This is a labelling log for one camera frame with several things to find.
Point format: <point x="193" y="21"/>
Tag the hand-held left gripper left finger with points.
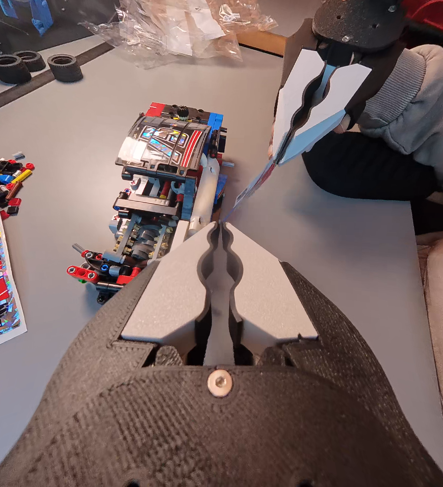
<point x="164" y="300"/>

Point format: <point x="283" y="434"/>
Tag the black mesh pad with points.
<point x="366" y="171"/>

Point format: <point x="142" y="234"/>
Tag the black lego tire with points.
<point x="33" y="60"/>
<point x="10" y="70"/>
<point x="65" y="68"/>

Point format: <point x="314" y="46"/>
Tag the red chair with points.
<point x="434" y="19"/>

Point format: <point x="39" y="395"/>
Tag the clear plastic bags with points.
<point x="175" y="30"/>

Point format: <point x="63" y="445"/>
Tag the pile of loose lego pieces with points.
<point x="10" y="182"/>

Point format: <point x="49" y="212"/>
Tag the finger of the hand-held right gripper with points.
<point x="293" y="87"/>
<point x="331" y="102"/>

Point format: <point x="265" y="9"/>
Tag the lego race car model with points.
<point x="160" y="182"/>

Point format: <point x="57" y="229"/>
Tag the peeled holographic sticker strip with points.
<point x="255" y="186"/>

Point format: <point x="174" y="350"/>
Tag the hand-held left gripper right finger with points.
<point x="274" y="300"/>

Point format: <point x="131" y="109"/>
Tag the person's right hand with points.
<point x="342" y="123"/>

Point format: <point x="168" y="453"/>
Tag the black lego set box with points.
<point x="35" y="26"/>

